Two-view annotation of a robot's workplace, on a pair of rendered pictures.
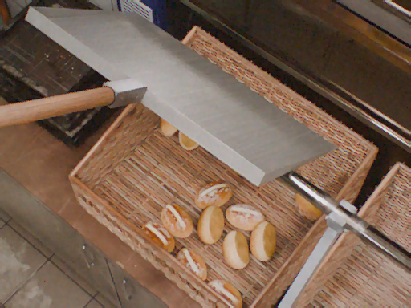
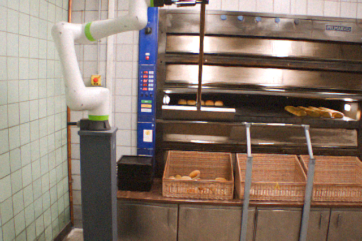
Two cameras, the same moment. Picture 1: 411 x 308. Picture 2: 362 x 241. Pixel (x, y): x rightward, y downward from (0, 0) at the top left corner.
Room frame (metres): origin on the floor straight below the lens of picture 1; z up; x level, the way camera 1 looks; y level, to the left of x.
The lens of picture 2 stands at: (-1.17, 1.94, 1.55)
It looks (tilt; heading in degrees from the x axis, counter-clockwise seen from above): 8 degrees down; 321
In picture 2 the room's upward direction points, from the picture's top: 2 degrees clockwise
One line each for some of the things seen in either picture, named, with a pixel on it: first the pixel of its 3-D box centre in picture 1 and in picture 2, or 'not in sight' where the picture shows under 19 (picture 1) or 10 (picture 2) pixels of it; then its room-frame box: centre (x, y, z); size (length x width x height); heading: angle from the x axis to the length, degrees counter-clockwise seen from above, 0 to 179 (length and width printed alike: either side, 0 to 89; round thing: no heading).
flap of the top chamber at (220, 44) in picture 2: not in sight; (267, 46); (0.75, -0.63, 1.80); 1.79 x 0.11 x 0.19; 47
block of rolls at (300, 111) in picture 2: not in sight; (312, 111); (0.68, -1.35, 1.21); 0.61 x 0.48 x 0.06; 137
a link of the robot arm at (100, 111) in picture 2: not in sight; (97, 103); (0.72, 1.00, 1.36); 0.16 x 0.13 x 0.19; 108
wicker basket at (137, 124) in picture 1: (218, 177); (198, 173); (0.94, -0.03, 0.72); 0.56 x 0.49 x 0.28; 47
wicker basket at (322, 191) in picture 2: not in sight; (336, 177); (0.13, -0.90, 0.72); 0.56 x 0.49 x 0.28; 47
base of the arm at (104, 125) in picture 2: not in sight; (89, 123); (0.76, 1.04, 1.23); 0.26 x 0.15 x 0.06; 51
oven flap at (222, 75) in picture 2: not in sight; (266, 76); (0.75, -0.63, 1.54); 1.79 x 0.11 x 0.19; 47
